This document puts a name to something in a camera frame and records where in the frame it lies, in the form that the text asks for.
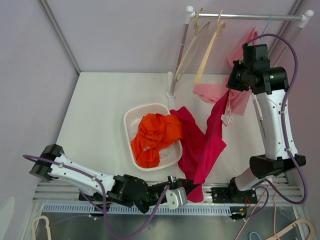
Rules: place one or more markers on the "white perforated plastic basket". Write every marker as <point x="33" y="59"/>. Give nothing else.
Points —
<point x="132" y="119"/>

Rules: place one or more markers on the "magenta t shirt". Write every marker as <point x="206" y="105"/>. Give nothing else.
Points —
<point x="200" y="150"/>

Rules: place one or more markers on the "orange t shirt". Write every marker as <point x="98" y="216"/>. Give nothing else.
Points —
<point x="155" y="132"/>

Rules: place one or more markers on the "beige hanger of white shirt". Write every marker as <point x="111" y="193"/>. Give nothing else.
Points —
<point x="186" y="57"/>

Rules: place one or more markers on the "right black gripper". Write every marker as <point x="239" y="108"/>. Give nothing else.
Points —
<point x="232" y="84"/>

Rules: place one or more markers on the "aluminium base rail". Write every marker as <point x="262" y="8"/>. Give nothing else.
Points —
<point x="59" y="197"/>

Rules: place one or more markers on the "metal clothes rack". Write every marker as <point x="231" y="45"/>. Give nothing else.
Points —
<point x="287" y="19"/>

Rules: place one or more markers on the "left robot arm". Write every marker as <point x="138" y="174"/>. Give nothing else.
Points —
<point x="125" y="190"/>

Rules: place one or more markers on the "blue hanger on floor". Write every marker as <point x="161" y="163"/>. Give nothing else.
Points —
<point x="254" y="236"/>

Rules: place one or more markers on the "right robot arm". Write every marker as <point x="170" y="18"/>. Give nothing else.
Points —
<point x="269" y="86"/>

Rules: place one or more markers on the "beige hanger of orange shirt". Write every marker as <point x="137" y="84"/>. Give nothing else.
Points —
<point x="219" y="26"/>

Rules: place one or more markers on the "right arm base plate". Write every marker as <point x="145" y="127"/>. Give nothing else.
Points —
<point x="232" y="197"/>

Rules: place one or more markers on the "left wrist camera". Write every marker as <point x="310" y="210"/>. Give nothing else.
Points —
<point x="176" y="198"/>

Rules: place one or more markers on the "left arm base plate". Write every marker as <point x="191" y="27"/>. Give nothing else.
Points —
<point x="97" y="199"/>

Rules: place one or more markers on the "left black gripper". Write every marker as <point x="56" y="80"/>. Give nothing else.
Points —
<point x="188" y="185"/>

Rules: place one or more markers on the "pink garment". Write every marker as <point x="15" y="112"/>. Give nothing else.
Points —
<point x="211" y="93"/>

